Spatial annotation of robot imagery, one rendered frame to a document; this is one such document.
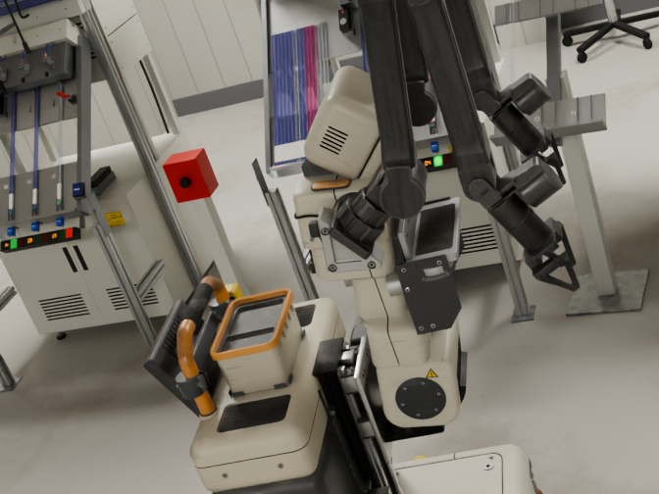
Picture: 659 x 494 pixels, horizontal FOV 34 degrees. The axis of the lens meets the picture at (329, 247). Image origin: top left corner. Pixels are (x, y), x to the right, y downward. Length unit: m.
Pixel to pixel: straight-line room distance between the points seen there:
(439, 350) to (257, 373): 0.38
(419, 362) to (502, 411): 1.23
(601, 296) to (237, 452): 1.92
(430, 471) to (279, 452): 0.71
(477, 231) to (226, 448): 2.03
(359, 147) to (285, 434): 0.58
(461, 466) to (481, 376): 0.84
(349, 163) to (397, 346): 0.40
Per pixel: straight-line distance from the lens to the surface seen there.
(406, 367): 2.23
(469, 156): 1.85
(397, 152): 1.85
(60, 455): 4.13
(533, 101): 2.28
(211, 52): 7.24
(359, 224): 1.91
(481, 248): 4.06
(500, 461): 2.77
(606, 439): 3.22
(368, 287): 2.18
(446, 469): 2.80
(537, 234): 1.92
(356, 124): 2.00
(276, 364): 2.27
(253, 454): 2.20
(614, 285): 3.82
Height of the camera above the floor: 1.97
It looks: 24 degrees down
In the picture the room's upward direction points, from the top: 20 degrees counter-clockwise
